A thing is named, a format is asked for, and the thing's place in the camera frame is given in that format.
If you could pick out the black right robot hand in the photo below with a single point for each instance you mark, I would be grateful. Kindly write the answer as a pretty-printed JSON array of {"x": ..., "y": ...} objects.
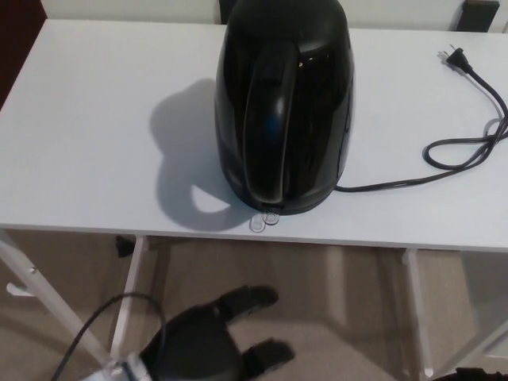
[{"x": 480, "y": 375}]

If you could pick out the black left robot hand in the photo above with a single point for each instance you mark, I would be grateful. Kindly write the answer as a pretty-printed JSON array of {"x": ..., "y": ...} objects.
[{"x": 194, "y": 345}]

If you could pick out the clear kettle switch lever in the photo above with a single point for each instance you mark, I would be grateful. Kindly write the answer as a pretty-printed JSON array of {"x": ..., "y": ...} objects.
[{"x": 257, "y": 225}]

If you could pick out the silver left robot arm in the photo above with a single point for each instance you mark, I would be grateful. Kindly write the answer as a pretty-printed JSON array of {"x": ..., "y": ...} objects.
[{"x": 119, "y": 371}]

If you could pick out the black kettle base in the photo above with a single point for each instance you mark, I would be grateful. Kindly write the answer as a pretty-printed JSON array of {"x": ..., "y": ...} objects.
[{"x": 309, "y": 206}]

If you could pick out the white hook on table leg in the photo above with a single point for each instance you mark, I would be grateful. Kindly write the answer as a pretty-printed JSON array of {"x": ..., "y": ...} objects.
[{"x": 15, "y": 289}]

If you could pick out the black electric kettle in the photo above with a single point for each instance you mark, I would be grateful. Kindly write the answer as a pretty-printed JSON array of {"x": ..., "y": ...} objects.
[{"x": 317, "y": 99}]

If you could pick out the black rectangular object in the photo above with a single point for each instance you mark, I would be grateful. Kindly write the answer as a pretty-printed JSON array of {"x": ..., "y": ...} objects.
[
  {"x": 225, "y": 10},
  {"x": 478, "y": 16}
]

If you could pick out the white table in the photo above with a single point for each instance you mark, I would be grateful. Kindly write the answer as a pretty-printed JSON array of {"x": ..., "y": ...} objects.
[{"x": 119, "y": 10}]

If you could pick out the dark red panel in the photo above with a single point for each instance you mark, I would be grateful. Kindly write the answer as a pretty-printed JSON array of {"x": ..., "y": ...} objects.
[{"x": 16, "y": 39}]

